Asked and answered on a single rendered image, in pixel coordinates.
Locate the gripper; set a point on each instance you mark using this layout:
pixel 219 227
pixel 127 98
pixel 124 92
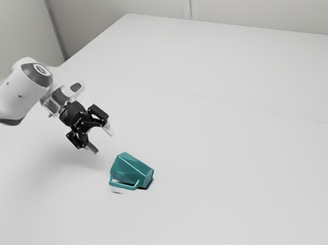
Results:
pixel 72 114

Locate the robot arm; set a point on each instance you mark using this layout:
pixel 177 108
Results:
pixel 14 90

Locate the teal faceted mug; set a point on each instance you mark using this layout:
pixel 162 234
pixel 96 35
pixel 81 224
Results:
pixel 131 171

